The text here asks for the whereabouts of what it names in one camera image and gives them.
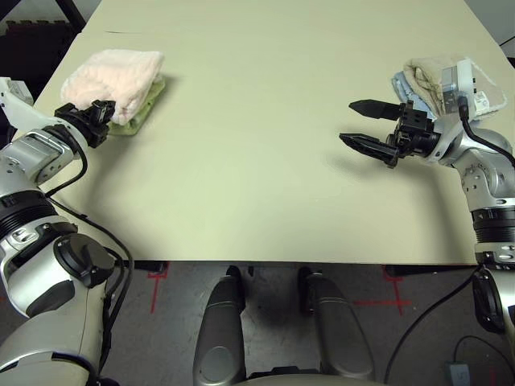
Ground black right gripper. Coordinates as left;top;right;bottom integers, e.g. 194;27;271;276
338;99;440;168

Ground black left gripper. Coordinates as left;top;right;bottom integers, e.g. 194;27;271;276
53;99;118;150

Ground pink terry towel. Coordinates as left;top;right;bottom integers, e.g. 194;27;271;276
60;49;166;125

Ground green terry towel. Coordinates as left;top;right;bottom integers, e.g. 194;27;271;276
107;78;167;138

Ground light blue terry towel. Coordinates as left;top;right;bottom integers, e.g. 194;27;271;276
391;71;436;120

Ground beige terry towel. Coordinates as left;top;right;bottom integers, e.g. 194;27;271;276
403;54;507;122

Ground black foam floor mats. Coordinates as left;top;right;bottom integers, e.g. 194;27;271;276
0;19;76;104

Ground grey robot right leg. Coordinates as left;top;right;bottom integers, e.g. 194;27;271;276
299;267;376;381

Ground grey robot leg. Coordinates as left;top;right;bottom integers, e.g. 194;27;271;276
193;264;247;386
299;267;376;381

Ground grey robot left leg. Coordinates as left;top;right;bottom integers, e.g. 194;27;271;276
193;264;247;386

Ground grey power adapter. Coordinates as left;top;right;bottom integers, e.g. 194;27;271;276
444;361;470;386

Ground beige robot torso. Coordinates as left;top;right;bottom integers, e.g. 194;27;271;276
241;372;335;386

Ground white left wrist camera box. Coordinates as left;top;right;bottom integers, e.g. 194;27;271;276
0;77;56;132

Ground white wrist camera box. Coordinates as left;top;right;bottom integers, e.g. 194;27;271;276
431;59;480;164
0;77;56;132

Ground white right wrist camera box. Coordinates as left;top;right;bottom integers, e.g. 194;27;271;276
431;59;480;164

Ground side table with black frame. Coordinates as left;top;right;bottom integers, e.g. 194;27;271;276
60;0;86;34

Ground black left wrist camera cable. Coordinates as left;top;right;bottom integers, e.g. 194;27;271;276
39;148;134;365

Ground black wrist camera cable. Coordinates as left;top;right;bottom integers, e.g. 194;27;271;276
39;148;134;365
384;99;515;384

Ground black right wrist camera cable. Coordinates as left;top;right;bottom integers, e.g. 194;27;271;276
384;99;515;384

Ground thin black floor cable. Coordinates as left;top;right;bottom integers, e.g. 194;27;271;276
454;335;501;366

